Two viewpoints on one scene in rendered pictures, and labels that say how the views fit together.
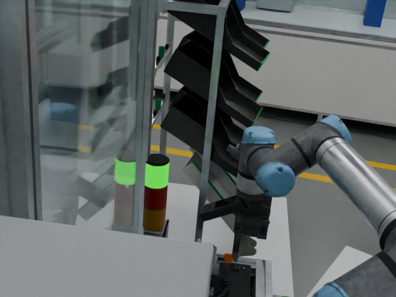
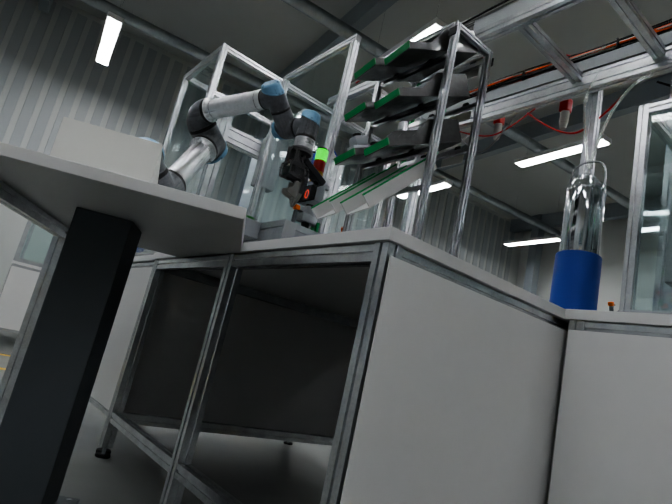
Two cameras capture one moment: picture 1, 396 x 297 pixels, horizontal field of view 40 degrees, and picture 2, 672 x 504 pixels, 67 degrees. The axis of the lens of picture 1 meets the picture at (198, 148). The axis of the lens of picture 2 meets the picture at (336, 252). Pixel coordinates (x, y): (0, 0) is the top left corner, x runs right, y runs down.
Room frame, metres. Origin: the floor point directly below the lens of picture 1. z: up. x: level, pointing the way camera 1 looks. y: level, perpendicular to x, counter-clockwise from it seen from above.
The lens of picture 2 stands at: (2.61, -1.11, 0.55)
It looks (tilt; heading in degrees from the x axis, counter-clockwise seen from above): 12 degrees up; 140
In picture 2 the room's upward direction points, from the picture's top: 13 degrees clockwise
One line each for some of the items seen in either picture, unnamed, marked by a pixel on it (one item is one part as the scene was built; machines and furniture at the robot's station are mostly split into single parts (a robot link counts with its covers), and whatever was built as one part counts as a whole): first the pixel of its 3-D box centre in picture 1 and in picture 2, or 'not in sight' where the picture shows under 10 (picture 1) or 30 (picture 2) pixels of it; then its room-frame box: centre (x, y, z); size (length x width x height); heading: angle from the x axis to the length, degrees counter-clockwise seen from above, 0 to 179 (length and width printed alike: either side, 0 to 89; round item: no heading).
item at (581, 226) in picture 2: not in sight; (584, 207); (1.82, 0.70, 1.32); 0.14 x 0.14 x 0.38
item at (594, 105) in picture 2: not in sight; (585, 184); (1.68, 1.00, 1.56); 0.04 x 0.04 x 1.39; 86
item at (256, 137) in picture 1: (257, 152); (307, 126); (1.16, -0.14, 1.37); 0.09 x 0.08 x 0.11; 14
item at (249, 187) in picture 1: (252, 181); (304, 145); (1.16, -0.14, 1.29); 0.08 x 0.08 x 0.05
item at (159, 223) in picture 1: (153, 214); not in sight; (0.98, 0.08, 1.28); 0.05 x 0.05 x 0.05
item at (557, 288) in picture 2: not in sight; (574, 291); (1.82, 0.70, 0.99); 0.16 x 0.16 x 0.27
